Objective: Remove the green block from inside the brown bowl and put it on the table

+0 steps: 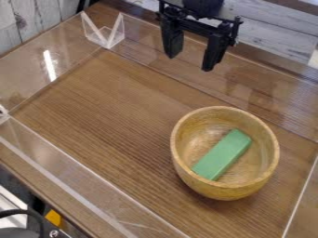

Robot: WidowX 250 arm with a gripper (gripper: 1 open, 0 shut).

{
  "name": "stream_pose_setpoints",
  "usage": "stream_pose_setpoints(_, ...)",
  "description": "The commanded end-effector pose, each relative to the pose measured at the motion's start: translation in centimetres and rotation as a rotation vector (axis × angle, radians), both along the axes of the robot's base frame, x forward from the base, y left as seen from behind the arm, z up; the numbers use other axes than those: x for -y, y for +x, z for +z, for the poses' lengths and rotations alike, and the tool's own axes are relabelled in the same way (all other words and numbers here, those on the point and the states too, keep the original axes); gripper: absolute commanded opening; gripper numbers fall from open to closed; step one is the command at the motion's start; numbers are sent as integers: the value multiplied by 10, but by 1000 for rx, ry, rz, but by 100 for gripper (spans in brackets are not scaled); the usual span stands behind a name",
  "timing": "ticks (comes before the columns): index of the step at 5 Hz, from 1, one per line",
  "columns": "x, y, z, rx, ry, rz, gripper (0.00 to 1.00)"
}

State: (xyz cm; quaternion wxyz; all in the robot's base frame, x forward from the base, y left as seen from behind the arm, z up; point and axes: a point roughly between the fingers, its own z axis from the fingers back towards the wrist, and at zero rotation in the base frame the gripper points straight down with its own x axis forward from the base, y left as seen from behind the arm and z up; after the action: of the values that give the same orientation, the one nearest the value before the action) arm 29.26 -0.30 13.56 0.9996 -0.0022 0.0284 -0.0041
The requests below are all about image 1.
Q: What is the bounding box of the yellow label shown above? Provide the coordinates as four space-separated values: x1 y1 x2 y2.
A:
44 209 61 227

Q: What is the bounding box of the clear acrylic corner bracket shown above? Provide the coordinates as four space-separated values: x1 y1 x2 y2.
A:
80 12 125 49

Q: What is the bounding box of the brown wooden bowl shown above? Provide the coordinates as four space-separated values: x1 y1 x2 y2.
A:
169 106 279 201

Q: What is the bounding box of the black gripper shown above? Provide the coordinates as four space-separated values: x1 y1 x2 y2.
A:
156 0 243 72

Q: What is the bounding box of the green rectangular block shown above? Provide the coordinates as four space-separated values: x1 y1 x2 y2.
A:
191 129 252 180

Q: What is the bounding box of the black cable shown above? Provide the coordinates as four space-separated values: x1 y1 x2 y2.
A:
0 208 45 238

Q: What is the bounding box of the clear acrylic enclosure wall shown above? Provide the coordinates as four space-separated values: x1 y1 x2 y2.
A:
0 4 318 238

